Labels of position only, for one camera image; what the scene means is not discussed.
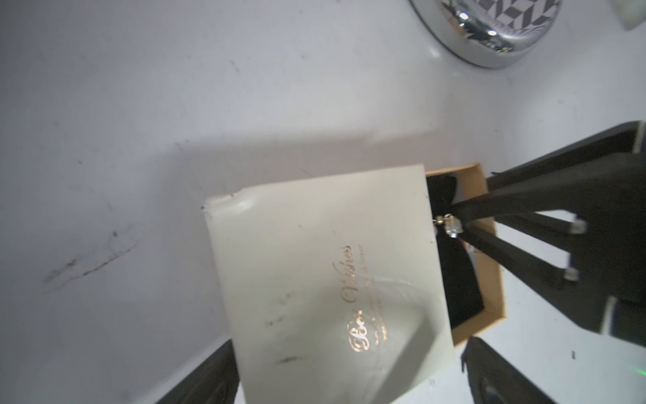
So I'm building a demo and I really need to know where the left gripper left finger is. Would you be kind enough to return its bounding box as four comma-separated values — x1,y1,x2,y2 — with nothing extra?
158,340,240,404

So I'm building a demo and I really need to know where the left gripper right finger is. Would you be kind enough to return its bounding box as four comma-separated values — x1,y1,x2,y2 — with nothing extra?
461,337,555,404

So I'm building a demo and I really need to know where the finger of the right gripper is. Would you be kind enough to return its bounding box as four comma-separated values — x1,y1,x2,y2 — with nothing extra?
450,121,645,223
462,227,645,346

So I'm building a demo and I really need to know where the white flower earring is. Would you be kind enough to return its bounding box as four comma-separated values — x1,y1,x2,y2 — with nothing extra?
433,214,464,238

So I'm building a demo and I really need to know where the cream drawer jewelry box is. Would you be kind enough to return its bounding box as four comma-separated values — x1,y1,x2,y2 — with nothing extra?
202,164,506,403

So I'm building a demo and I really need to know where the silver jewelry stand front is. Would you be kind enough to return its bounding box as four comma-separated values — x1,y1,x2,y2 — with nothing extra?
410,0,562,69

